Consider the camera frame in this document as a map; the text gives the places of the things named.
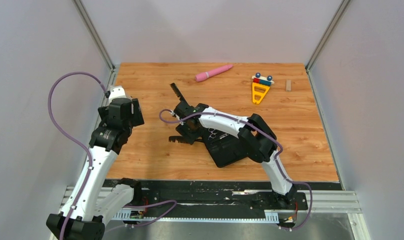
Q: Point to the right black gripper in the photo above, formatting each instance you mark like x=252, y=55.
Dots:
x=181, y=129

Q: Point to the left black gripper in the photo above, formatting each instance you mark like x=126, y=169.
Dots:
x=136, y=119

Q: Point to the silver thinning scissors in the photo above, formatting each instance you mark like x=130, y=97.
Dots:
x=214, y=134

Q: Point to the black zip tool case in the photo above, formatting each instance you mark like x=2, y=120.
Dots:
x=224, y=151

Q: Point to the black barber comb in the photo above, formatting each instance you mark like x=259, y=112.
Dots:
x=178, y=92

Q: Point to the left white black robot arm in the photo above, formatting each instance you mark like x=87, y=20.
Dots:
x=83, y=217

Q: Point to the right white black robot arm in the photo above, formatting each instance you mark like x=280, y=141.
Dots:
x=258, y=140

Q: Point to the pink cylindrical wand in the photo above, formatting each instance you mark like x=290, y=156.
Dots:
x=200, y=77

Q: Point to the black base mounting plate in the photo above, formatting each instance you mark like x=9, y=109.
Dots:
x=218, y=199

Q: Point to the colourful toy block bar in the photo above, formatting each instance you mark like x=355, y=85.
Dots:
x=263, y=80

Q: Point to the small wooden block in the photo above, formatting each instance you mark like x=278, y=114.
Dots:
x=288, y=85

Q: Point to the yellow triangular toy frame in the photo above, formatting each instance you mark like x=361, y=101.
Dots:
x=258, y=91

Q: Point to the left aluminium corner post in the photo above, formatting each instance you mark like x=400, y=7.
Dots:
x=86, y=18

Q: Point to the aluminium corner post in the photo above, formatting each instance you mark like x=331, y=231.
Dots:
x=86, y=18
x=327, y=33

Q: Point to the aluminium front rail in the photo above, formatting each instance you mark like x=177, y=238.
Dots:
x=333, y=214

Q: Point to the right aluminium corner post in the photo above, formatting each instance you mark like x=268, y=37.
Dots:
x=327, y=33

